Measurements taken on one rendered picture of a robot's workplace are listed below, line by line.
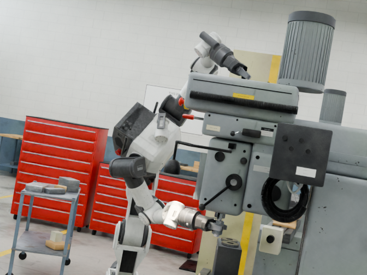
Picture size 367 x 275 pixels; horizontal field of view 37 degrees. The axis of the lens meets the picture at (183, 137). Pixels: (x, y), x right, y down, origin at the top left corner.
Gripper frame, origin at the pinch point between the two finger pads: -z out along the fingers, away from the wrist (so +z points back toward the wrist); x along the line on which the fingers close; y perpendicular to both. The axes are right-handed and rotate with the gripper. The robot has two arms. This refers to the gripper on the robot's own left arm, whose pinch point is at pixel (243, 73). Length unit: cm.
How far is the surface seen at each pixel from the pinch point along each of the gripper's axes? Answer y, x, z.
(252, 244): -113, -166, -16
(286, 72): 11.7, 1.9, -16.2
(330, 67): 19, -879, 246
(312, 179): -11, 25, -58
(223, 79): -5.8, 14.2, -0.2
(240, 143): -23.0, 7.8, -21.5
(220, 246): -77, -30, -33
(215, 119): -20.9, 13.5, -8.4
